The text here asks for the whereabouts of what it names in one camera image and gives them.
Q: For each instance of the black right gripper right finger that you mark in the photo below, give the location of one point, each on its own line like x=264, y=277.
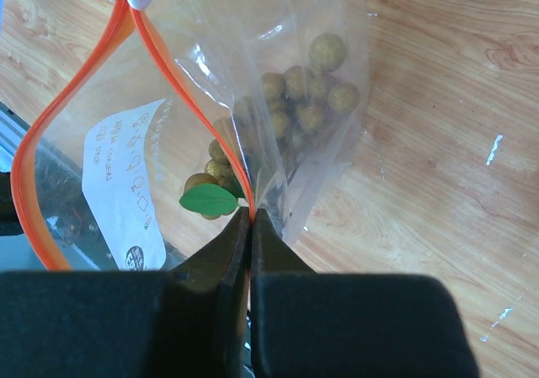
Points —
x=310, y=324

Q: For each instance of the bunch of brown longans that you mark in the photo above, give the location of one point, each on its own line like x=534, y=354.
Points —
x=281, y=107

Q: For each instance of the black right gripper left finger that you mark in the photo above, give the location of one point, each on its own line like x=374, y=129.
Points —
x=186, y=322

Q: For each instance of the clear zip top bag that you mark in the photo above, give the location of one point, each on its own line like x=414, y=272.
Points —
x=130, y=121

